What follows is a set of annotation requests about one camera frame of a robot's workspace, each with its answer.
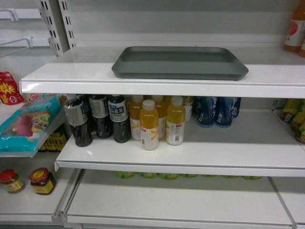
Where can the grey rectangular serving tray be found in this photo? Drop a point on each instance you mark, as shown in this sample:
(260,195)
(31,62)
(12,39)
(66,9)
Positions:
(179,63)

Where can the orange juice bottle back left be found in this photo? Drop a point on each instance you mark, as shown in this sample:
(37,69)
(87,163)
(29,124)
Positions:
(135,108)

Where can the yellow juice bottle right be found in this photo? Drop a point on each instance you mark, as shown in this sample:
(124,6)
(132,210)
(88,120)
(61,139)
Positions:
(175,122)

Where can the dark tea bottle right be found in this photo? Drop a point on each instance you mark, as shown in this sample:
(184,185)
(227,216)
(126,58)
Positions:
(119,117)

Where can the dark tea bottle middle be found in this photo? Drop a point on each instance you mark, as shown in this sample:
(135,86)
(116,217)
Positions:
(100,113)

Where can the white lower shelf board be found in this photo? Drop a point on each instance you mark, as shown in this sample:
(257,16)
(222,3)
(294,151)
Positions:
(102,199)

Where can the white shelf board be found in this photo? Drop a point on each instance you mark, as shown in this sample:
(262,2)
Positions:
(257,143)
(102,199)
(273,73)

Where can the white middle shelf board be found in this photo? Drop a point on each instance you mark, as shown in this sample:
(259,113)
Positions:
(257,143)

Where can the white upper shelf board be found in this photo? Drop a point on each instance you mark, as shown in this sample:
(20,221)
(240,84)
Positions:
(273,73)

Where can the red lid sauce jar right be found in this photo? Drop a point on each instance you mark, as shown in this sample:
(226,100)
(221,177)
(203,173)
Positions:
(42,181)

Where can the red lid sauce jar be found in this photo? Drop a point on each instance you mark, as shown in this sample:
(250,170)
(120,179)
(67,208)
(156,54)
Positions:
(42,181)
(11,181)

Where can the teal snack package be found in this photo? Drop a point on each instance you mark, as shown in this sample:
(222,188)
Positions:
(24,129)

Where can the white slotted shelf upright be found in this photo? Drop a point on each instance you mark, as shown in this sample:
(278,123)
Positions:
(57,17)

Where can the red snack pouch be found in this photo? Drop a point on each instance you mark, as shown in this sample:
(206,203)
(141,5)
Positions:
(9,93)

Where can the red lid sauce jar left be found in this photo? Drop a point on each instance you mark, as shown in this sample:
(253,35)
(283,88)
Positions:
(11,181)

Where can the orange juice bottle top right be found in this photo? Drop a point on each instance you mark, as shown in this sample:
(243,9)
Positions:
(296,30)

